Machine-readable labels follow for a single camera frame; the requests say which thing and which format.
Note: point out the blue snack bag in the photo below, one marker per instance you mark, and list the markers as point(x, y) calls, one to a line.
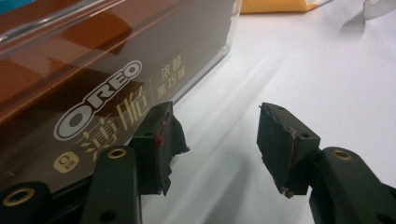
point(12, 4)

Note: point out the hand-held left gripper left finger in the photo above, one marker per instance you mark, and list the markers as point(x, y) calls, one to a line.
point(151, 155)

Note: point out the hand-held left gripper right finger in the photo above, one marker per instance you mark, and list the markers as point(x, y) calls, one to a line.
point(281, 146)

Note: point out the white printed tote bag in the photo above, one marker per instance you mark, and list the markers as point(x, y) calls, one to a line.
point(274, 5)

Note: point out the brown cookie box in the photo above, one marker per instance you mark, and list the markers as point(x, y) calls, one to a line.
point(93, 62)

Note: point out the clear plastic box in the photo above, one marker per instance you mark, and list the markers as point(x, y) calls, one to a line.
point(230, 28)

